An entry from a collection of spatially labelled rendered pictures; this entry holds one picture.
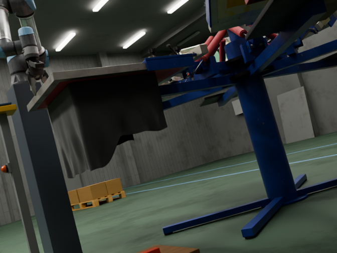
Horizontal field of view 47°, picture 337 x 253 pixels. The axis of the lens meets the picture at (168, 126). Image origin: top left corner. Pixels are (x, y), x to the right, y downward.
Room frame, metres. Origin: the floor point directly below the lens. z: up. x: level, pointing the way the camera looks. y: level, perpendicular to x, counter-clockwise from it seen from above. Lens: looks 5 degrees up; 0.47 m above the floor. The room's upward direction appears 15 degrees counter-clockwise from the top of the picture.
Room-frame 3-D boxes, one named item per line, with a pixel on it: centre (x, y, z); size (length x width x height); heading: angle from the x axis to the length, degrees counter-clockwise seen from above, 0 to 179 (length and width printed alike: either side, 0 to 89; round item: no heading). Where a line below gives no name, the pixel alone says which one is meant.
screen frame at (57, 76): (2.16, 0.26, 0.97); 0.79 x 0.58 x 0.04; 122
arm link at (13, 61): (2.55, 0.86, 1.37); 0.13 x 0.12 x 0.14; 104
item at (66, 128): (2.00, 0.51, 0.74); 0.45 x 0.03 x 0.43; 32
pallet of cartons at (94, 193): (8.18, 1.86, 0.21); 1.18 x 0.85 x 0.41; 38
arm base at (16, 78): (2.55, 0.86, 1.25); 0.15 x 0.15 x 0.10
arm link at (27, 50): (1.98, 0.59, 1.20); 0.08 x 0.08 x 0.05
